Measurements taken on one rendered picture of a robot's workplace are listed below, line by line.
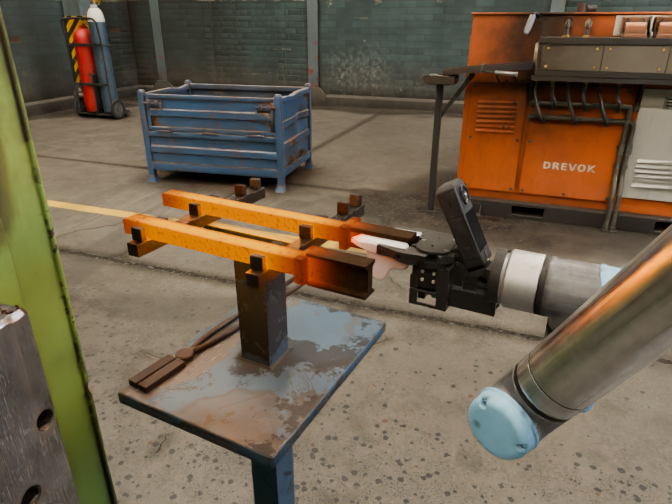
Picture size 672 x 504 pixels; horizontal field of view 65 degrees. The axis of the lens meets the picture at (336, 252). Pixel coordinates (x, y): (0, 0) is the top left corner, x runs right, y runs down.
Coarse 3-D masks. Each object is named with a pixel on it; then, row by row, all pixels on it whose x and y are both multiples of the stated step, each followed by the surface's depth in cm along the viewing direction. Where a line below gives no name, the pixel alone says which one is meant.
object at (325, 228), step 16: (176, 192) 90; (208, 208) 86; (224, 208) 84; (240, 208) 83; (256, 208) 83; (272, 208) 83; (256, 224) 82; (272, 224) 80; (288, 224) 79; (320, 224) 76; (336, 224) 76; (352, 224) 75; (368, 224) 75; (336, 240) 76; (400, 240) 71
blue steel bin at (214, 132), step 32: (160, 96) 399; (192, 96) 393; (224, 96) 389; (256, 96) 454; (288, 96) 393; (160, 128) 410; (192, 128) 403; (224, 128) 397; (256, 128) 391; (288, 128) 405; (160, 160) 422; (192, 160) 415; (224, 160) 408; (256, 160) 401; (288, 160) 412
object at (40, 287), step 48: (0, 48) 76; (0, 96) 77; (0, 144) 78; (0, 192) 79; (0, 240) 79; (48, 240) 88; (0, 288) 80; (48, 288) 90; (48, 336) 91; (48, 384) 92; (96, 432) 105; (96, 480) 108
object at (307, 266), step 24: (144, 216) 79; (168, 240) 75; (192, 240) 73; (216, 240) 71; (240, 240) 71; (288, 264) 66; (312, 264) 65; (336, 264) 63; (360, 264) 61; (336, 288) 64; (360, 288) 63
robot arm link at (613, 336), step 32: (640, 256) 44; (608, 288) 46; (640, 288) 43; (576, 320) 49; (608, 320) 45; (640, 320) 43; (544, 352) 52; (576, 352) 48; (608, 352) 46; (640, 352) 44; (512, 384) 55; (544, 384) 52; (576, 384) 49; (608, 384) 48; (480, 416) 56; (512, 416) 54; (544, 416) 53; (512, 448) 54
